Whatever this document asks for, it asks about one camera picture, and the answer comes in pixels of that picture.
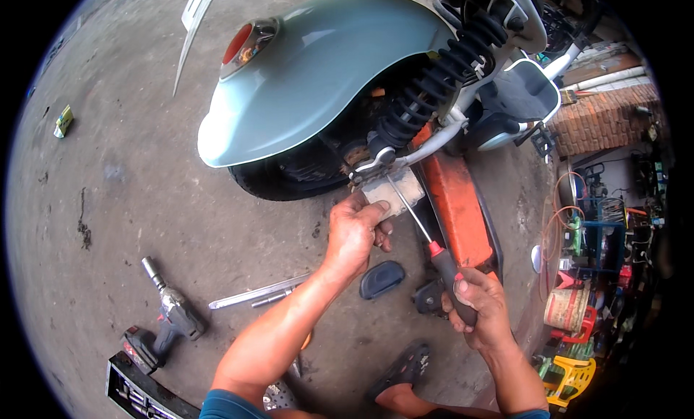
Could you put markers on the person's right hand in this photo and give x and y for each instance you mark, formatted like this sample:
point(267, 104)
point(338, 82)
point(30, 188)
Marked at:
point(488, 310)

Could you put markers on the small round mirror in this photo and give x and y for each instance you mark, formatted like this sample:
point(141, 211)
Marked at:
point(536, 258)

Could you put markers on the orange metal panel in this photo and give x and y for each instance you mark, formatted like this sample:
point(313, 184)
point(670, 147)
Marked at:
point(455, 207)

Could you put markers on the grey-green rear fender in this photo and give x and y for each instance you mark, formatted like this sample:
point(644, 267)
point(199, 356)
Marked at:
point(325, 77)

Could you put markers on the cluttered workshop rack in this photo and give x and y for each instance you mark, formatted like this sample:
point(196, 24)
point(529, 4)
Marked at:
point(623, 224)

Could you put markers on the person's legs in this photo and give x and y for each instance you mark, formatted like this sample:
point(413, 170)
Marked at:
point(404, 367)

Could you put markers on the person's body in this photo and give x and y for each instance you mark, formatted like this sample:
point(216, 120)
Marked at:
point(227, 405)

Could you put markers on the black rear tyre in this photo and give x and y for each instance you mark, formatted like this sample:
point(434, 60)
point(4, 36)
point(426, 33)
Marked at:
point(282, 178)

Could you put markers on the black pedal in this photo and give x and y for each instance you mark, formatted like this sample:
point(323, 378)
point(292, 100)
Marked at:
point(544, 142)

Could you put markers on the red chrome tail light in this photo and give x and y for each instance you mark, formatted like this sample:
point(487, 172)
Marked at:
point(244, 45)

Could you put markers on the person's left hand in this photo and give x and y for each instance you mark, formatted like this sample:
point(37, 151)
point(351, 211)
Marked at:
point(350, 237)

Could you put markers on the black coil shock absorber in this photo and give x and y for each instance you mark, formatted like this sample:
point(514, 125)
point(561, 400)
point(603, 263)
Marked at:
point(434, 83)

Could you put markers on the steel socket extension rod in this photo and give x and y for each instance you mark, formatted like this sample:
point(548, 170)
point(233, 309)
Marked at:
point(271, 298)

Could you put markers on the dirty paint bucket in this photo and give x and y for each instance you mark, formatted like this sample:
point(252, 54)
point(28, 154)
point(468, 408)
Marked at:
point(566, 309)

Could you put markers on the grey metal block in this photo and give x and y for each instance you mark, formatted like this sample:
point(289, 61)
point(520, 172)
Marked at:
point(390, 191)

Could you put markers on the yellow plastic stool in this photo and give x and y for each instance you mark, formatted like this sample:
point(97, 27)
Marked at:
point(572, 378)

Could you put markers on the black plastic bracket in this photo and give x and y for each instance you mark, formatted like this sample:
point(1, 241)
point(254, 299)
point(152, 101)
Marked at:
point(429, 298)

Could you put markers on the white curved trim strip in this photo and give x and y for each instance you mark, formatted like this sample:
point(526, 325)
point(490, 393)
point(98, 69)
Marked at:
point(192, 29)

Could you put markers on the yellow crumpled packet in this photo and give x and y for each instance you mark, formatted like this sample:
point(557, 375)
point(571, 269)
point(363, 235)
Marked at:
point(64, 121)

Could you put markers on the black tool tray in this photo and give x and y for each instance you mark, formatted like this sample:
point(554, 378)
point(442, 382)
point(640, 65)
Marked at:
point(141, 389)

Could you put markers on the black rubber pad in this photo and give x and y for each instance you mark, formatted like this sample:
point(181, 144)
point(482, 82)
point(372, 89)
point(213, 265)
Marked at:
point(382, 279)

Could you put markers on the perforated metal plate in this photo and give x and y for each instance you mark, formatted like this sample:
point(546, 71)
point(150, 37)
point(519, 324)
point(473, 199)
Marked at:
point(279, 396)

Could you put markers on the flat chrome metal strip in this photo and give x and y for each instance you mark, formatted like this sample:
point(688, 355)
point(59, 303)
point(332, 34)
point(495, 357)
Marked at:
point(255, 294)

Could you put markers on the red plastic stool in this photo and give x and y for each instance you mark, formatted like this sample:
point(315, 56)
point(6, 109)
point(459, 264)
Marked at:
point(583, 327)

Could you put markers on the white pipes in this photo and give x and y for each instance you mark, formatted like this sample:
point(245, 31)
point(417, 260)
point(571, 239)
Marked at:
point(607, 78)

